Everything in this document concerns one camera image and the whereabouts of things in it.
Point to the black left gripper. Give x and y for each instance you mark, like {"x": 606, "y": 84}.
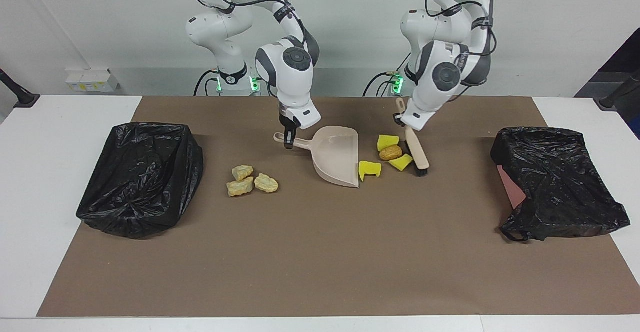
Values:
{"x": 401, "y": 120}

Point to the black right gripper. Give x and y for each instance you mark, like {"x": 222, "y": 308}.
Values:
{"x": 288, "y": 123}

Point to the wide yellow sponge piece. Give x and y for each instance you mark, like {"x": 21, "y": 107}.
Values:
{"x": 386, "y": 142}

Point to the brown lump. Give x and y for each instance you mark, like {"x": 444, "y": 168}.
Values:
{"x": 391, "y": 153}

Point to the beige hand brush black bristles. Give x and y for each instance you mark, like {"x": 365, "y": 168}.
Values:
{"x": 419, "y": 155}

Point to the wedge-shaped yellow sponge piece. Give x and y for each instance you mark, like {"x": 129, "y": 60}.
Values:
{"x": 401, "y": 163}

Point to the pale yellow foam chunk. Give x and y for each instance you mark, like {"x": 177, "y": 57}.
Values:
{"x": 240, "y": 187}
{"x": 242, "y": 172}
{"x": 266, "y": 183}

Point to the beige plastic dustpan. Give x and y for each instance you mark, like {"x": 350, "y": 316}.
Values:
{"x": 340, "y": 157}

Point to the notched yellow sponge green backing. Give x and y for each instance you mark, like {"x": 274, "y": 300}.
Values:
{"x": 367, "y": 168}

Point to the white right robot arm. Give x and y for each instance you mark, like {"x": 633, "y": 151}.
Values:
{"x": 295, "y": 90}

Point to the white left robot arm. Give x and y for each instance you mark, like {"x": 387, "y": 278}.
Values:
{"x": 425, "y": 97}

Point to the pink bin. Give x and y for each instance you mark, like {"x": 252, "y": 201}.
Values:
{"x": 511, "y": 189}

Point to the black trash bag bin liner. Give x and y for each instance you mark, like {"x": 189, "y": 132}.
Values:
{"x": 140, "y": 182}

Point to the black bag over pink bin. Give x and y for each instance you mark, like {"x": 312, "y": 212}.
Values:
{"x": 560, "y": 182}

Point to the brown paper table mat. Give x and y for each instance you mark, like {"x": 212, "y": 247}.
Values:
{"x": 320, "y": 282}

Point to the dark partition panel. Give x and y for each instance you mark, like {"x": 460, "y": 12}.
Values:
{"x": 627, "y": 52}

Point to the white wall socket box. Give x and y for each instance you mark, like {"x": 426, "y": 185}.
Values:
{"x": 92, "y": 81}

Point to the black camera stand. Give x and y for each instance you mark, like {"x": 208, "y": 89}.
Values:
{"x": 612, "y": 100}
{"x": 22, "y": 97}

